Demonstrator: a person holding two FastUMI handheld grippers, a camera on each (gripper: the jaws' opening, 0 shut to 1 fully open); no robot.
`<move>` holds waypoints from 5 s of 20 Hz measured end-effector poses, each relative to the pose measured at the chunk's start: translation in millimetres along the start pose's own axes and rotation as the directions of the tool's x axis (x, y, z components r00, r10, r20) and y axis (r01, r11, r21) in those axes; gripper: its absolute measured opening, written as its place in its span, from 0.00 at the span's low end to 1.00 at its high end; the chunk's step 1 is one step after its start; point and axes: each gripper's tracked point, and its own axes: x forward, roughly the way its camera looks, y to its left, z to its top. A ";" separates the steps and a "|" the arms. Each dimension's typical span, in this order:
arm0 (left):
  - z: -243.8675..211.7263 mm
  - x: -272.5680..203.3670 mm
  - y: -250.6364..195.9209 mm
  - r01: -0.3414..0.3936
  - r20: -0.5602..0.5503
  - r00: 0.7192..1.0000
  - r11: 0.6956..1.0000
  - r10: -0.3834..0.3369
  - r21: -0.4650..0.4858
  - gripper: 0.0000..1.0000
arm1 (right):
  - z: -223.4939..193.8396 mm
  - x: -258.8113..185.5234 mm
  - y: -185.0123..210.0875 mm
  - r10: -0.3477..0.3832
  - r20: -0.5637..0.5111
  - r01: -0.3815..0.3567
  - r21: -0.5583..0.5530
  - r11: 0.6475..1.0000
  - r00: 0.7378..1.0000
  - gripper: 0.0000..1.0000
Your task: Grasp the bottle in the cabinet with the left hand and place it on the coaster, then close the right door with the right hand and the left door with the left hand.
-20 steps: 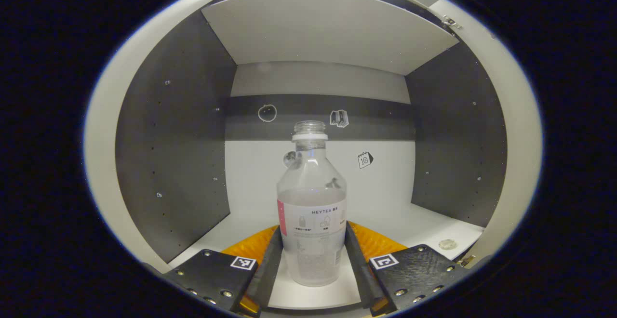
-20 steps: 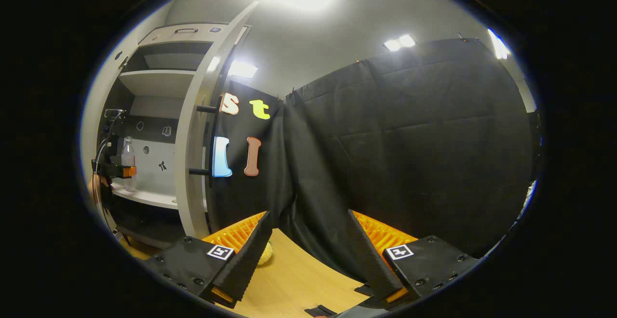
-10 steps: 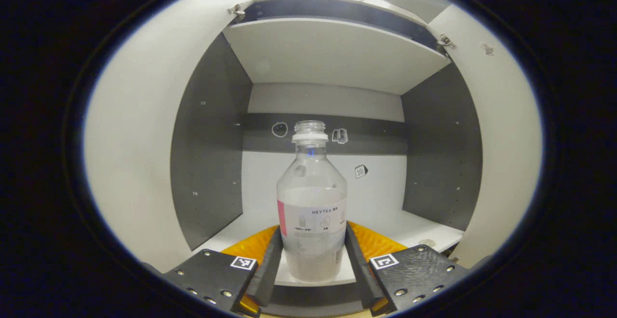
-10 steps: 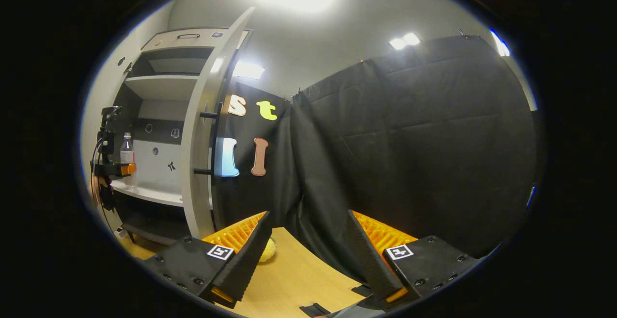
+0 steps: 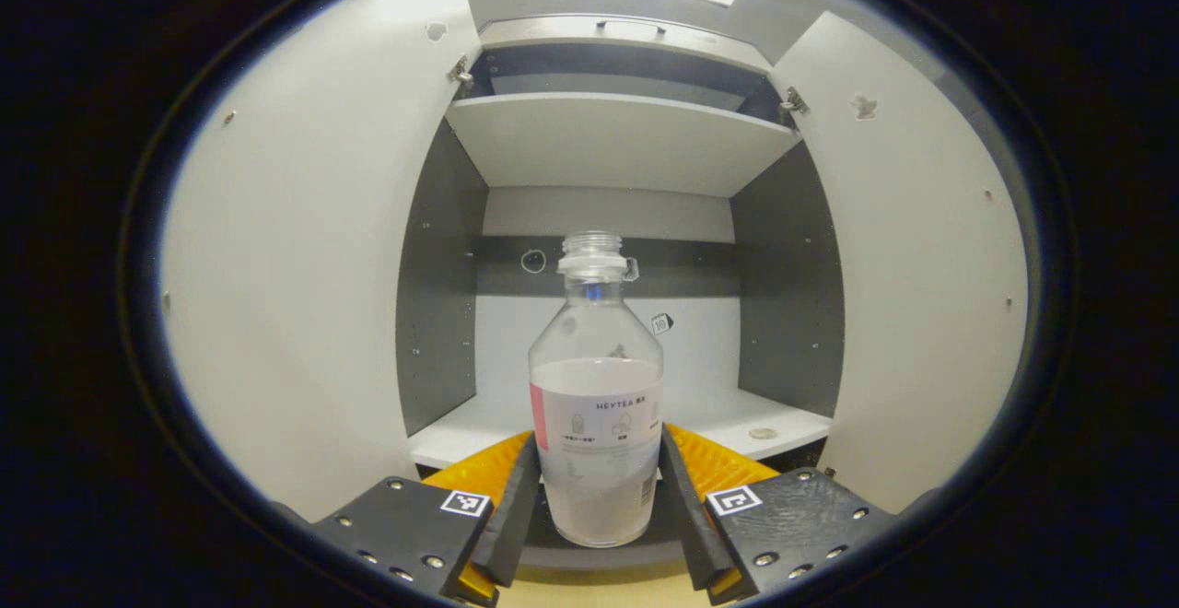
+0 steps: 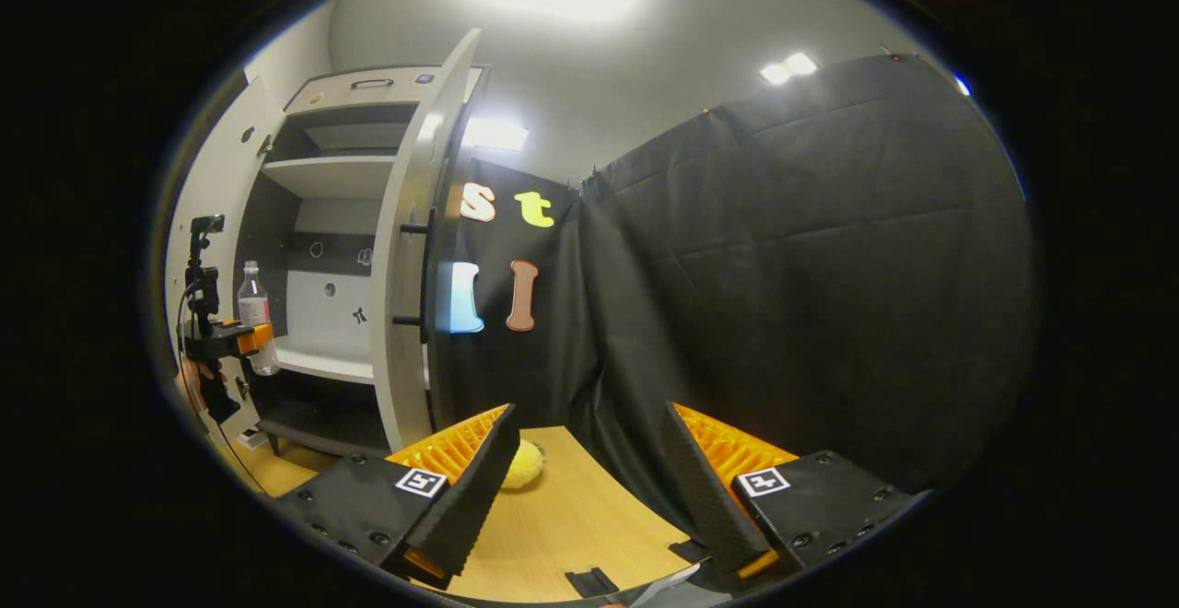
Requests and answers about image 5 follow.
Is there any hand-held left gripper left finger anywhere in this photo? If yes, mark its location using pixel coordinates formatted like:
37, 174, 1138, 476
309, 431, 541, 607

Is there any grey cabinet door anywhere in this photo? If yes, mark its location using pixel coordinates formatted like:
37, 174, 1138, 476
769, 11, 1030, 515
158, 0, 482, 524

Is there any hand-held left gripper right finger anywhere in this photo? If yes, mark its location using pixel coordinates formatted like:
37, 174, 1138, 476
659, 422, 899, 605

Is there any clear plastic bottle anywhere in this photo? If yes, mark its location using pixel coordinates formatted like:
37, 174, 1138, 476
529, 230, 664, 549

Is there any grey cabinet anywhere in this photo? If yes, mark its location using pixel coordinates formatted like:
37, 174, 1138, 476
396, 14, 846, 572

